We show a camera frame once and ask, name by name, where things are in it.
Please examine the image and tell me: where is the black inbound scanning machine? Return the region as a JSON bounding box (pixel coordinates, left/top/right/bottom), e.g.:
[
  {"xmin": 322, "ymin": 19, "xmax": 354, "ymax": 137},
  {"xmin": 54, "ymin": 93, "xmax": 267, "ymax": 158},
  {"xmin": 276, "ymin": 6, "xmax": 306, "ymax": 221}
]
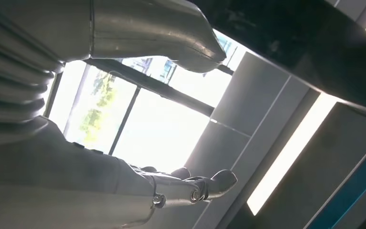
[{"xmin": 189, "ymin": 0, "xmax": 366, "ymax": 119}]

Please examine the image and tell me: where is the dark window frame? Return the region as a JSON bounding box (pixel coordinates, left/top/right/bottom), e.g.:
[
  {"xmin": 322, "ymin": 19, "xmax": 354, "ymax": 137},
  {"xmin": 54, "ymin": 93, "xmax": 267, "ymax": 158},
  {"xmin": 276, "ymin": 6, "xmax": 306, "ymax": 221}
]
[{"xmin": 44, "ymin": 57, "xmax": 236, "ymax": 157}]

